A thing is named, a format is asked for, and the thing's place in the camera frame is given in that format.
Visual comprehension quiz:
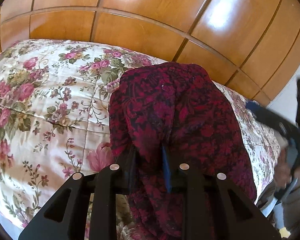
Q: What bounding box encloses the maroon floral knit sweater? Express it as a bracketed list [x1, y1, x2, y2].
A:
[109, 62, 257, 239]

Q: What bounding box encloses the grey sleeved right forearm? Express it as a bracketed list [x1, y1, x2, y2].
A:
[281, 185, 300, 239]

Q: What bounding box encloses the person's right hand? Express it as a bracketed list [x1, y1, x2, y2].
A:
[274, 148, 300, 189]

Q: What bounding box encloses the floral quilted bedspread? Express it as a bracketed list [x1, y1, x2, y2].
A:
[0, 38, 282, 240]

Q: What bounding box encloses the wooden panelled wardrobe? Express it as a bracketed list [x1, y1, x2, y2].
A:
[0, 0, 300, 105]

